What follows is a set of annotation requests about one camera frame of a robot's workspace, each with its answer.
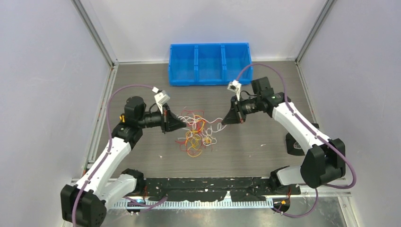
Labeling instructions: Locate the orange yellow thin cable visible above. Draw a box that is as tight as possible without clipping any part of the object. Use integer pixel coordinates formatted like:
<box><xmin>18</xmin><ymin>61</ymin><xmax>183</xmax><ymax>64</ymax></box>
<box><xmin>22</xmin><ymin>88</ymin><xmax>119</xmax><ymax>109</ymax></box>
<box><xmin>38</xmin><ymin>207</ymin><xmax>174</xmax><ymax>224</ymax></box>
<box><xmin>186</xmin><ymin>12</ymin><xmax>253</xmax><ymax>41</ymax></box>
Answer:
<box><xmin>184</xmin><ymin>117</ymin><xmax>209</xmax><ymax>158</ymax></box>

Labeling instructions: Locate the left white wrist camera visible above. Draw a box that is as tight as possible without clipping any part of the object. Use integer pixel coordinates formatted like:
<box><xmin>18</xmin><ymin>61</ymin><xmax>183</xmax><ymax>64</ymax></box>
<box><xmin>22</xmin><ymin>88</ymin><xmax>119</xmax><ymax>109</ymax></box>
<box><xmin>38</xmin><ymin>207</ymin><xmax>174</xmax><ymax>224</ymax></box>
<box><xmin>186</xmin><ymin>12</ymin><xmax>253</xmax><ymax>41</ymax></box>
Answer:
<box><xmin>152</xmin><ymin>87</ymin><xmax>170</xmax><ymax>114</ymax></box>

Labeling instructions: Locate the blue three-compartment plastic bin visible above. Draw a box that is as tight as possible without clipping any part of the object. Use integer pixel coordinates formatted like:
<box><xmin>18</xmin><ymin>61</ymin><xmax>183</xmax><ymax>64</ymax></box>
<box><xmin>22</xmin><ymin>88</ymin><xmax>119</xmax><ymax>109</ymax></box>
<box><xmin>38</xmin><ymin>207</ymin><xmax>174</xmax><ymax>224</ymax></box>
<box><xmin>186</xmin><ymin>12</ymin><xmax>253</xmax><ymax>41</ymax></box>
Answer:
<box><xmin>168</xmin><ymin>43</ymin><xmax>252</xmax><ymax>86</ymax></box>

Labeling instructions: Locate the aluminium front rail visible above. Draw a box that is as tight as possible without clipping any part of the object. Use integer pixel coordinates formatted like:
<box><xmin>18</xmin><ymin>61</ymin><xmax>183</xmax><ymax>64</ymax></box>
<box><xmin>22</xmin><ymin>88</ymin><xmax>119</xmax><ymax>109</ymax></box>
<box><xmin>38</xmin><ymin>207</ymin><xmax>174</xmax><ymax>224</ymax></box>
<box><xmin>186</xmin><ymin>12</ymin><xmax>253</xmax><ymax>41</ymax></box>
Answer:
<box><xmin>66</xmin><ymin>177</ymin><xmax>351</xmax><ymax>210</ymax></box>

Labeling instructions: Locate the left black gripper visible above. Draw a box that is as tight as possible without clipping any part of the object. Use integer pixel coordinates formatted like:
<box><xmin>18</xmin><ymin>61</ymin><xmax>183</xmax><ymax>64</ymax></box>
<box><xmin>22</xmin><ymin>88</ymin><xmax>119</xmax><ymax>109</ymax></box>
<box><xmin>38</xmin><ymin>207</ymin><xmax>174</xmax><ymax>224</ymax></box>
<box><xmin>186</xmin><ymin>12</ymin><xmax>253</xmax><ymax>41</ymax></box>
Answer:
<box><xmin>138</xmin><ymin>103</ymin><xmax>186</xmax><ymax>134</ymax></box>

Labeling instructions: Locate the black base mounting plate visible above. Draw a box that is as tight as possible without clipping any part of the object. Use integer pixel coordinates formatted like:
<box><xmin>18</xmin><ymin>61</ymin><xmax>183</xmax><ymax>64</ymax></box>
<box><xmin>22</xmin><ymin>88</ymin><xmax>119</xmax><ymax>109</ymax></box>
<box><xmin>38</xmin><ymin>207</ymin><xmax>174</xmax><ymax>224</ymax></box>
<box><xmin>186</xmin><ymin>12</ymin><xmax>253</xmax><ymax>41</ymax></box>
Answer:
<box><xmin>139</xmin><ymin>176</ymin><xmax>301</xmax><ymax>202</ymax></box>

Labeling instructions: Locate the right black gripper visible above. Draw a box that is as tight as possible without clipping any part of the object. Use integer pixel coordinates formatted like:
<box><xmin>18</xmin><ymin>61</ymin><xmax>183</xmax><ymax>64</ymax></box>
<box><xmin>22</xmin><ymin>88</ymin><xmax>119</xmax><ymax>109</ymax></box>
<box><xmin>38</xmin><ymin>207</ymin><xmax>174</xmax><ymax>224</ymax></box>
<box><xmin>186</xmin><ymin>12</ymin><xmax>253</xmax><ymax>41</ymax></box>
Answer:
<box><xmin>223</xmin><ymin>95</ymin><xmax>262</xmax><ymax>125</ymax></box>

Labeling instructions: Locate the black triangular stand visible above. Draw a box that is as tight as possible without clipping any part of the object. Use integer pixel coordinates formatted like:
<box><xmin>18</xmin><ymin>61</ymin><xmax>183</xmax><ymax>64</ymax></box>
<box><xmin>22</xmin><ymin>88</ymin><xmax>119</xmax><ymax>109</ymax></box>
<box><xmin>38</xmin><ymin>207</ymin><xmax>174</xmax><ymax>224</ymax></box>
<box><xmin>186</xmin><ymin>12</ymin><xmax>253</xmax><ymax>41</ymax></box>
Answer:
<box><xmin>285</xmin><ymin>125</ymin><xmax>323</xmax><ymax>156</ymax></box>

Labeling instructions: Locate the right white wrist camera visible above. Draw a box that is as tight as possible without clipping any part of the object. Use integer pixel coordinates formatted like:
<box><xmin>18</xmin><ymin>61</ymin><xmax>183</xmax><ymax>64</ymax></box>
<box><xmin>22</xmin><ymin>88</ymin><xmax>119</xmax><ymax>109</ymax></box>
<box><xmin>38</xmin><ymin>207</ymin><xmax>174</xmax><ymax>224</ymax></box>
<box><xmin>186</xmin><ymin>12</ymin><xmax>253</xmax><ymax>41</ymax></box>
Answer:
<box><xmin>227</xmin><ymin>79</ymin><xmax>242</xmax><ymax>101</ymax></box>

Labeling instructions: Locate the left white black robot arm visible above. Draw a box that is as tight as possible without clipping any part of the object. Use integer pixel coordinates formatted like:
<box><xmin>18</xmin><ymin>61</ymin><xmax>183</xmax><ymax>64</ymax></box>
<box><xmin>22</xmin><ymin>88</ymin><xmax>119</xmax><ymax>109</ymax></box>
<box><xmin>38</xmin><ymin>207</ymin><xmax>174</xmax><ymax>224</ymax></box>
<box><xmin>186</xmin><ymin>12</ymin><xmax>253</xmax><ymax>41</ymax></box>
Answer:
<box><xmin>61</xmin><ymin>96</ymin><xmax>186</xmax><ymax>227</ymax></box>

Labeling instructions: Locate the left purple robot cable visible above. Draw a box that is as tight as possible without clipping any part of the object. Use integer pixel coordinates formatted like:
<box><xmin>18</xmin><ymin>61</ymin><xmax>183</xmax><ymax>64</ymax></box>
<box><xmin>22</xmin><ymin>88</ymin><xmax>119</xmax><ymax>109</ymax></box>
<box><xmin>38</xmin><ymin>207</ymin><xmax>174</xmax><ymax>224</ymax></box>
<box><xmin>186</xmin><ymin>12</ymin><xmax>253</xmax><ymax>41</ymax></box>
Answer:
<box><xmin>71</xmin><ymin>84</ymin><xmax>154</xmax><ymax>227</ymax></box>

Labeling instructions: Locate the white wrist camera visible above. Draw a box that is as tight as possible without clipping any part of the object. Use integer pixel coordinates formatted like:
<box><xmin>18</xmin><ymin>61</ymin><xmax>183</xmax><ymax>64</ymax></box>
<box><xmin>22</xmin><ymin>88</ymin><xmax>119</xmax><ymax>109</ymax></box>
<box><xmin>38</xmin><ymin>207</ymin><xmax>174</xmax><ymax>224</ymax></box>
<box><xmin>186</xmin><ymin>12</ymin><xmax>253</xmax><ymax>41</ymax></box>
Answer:
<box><xmin>152</xmin><ymin>87</ymin><xmax>170</xmax><ymax>114</ymax></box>
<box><xmin>227</xmin><ymin>79</ymin><xmax>242</xmax><ymax>101</ymax></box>

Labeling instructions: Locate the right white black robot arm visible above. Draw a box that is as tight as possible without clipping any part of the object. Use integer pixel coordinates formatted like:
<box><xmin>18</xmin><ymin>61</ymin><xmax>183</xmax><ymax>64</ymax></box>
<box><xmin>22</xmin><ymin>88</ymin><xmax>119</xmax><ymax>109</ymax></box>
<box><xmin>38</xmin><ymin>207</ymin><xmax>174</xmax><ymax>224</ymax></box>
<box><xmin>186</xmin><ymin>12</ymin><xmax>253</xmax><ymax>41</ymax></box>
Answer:
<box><xmin>221</xmin><ymin>77</ymin><xmax>346</xmax><ymax>194</ymax></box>

